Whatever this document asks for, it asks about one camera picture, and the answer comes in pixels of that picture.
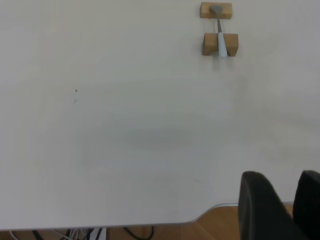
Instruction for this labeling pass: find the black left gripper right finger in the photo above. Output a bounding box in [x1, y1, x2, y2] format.
[292, 170, 320, 240]

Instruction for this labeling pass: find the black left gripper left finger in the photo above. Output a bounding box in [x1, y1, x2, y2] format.
[238, 171, 309, 240]

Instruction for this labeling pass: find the metal spoon light blue handle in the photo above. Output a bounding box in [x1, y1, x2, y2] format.
[209, 4, 228, 58]

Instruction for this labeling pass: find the arched wooden block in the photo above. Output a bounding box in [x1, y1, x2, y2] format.
[201, 32, 239, 57]

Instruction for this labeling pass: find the flat wooden block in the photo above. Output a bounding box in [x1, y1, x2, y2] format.
[200, 1, 233, 20]

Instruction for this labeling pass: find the black cable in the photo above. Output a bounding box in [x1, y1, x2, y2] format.
[123, 226, 154, 240]
[31, 229, 51, 240]

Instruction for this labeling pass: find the white cable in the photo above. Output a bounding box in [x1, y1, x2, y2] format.
[8, 228, 77, 240]

